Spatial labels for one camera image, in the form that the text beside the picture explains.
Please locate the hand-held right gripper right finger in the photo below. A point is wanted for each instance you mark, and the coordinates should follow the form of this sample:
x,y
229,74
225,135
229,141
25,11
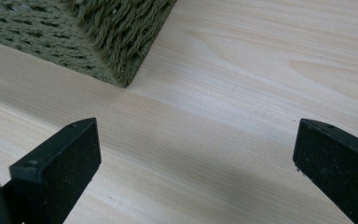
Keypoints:
x,y
338,168

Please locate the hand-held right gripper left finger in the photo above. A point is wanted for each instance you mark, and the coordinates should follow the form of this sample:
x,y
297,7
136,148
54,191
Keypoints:
x,y
56,174

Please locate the green woven basket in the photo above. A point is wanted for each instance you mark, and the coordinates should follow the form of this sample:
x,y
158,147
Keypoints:
x,y
74,34

